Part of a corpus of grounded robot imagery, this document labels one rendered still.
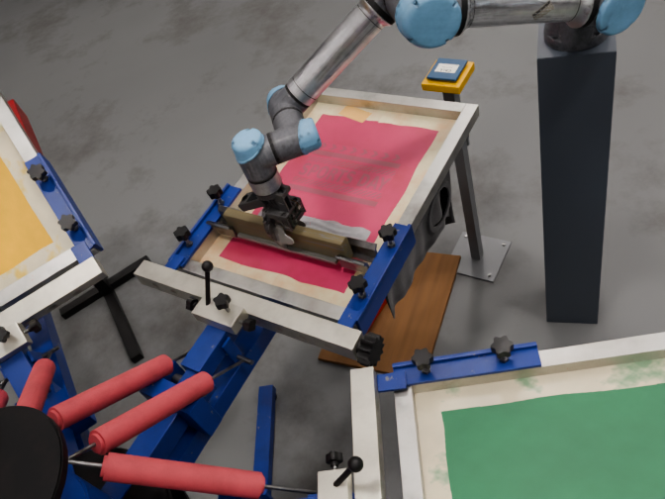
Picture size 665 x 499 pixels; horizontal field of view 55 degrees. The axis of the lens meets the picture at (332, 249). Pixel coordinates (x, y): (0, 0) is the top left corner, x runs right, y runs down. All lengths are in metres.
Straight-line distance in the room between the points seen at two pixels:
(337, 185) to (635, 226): 1.45
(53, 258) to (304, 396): 1.21
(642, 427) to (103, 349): 2.43
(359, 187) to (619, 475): 0.98
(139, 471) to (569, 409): 0.82
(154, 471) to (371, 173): 1.01
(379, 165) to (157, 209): 2.00
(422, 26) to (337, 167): 0.68
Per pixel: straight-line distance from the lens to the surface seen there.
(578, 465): 1.33
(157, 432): 1.50
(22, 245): 1.87
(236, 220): 1.74
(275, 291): 1.61
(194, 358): 1.53
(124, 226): 3.69
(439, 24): 1.34
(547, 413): 1.37
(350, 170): 1.87
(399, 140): 1.92
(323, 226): 1.74
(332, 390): 2.57
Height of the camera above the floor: 2.20
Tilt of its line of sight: 47 degrees down
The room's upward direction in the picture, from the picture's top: 23 degrees counter-clockwise
